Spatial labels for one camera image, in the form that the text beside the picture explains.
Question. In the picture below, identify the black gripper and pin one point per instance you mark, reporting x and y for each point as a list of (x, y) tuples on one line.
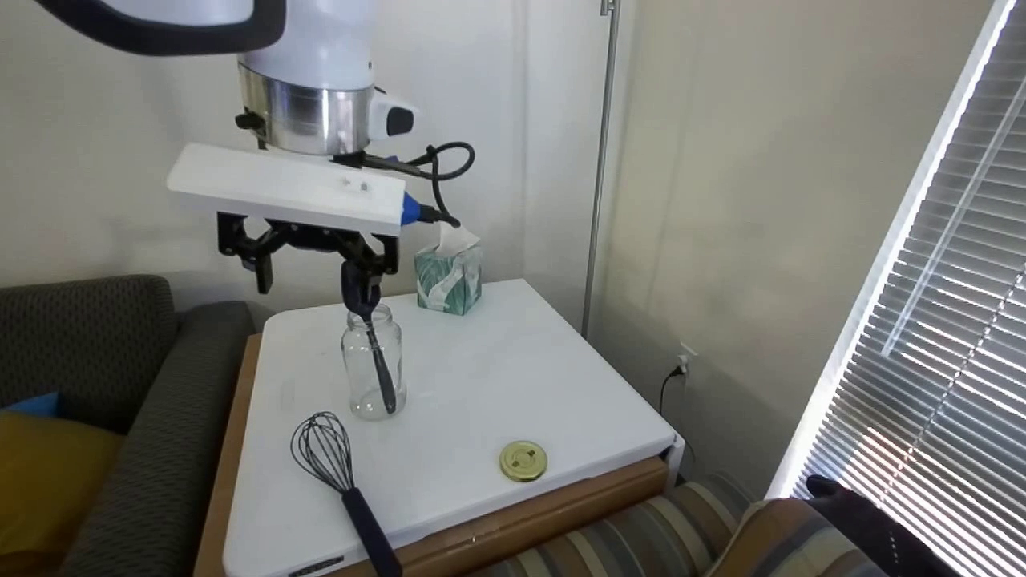
[(308, 238)]

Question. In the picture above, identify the black plastic spoon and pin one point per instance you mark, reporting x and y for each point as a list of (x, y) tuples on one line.
[(382, 369)]

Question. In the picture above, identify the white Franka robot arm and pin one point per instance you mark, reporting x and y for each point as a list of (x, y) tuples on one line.
[(321, 51)]

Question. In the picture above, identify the clear glass jar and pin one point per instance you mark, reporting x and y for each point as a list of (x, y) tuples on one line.
[(358, 374)]

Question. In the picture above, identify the teal white tissue box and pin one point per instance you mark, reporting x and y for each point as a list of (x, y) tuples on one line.
[(450, 279)]

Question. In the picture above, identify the dark grey sofa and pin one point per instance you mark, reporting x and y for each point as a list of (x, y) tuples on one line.
[(138, 429)]

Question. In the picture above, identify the gold metal jar lid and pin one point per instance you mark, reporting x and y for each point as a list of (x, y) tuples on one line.
[(524, 459)]

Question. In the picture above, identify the blue cushion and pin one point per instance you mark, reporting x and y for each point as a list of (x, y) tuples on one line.
[(32, 405)]

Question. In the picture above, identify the white table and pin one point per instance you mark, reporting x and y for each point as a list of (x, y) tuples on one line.
[(533, 518)]

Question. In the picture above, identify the yellow cushion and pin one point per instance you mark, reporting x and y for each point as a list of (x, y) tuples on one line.
[(48, 482)]

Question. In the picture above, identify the black perforated object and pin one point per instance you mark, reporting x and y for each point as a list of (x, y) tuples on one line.
[(878, 530)]

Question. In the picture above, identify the white window blinds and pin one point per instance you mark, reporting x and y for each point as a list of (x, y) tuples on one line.
[(942, 374)]

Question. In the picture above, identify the thin white wall conduit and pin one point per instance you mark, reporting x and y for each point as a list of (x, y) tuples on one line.
[(602, 160)]

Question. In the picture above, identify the wall outlet with plug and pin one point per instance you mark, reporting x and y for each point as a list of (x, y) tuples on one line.
[(680, 365)]

